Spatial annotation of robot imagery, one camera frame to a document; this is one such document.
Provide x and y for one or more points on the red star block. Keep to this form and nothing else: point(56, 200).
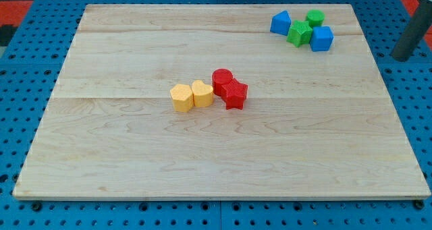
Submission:
point(234, 93)

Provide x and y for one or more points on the green star block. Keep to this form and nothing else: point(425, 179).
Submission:
point(299, 33)

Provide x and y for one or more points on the yellow heart block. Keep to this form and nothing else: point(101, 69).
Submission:
point(202, 94)

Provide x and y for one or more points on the red cylinder block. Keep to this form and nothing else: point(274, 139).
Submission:
point(220, 77)

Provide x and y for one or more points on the yellow pentagon block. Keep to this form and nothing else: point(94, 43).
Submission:
point(182, 98)

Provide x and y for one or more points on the blue triangle block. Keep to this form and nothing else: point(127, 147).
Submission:
point(280, 23)

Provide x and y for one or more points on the wooden board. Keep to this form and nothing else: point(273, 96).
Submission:
point(315, 125)

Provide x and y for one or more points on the blue cube block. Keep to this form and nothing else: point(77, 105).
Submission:
point(321, 39)

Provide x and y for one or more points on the green cylinder block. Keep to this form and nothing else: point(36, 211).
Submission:
point(315, 18)

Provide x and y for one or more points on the black cylindrical robot tool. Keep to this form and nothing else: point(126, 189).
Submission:
point(414, 32)

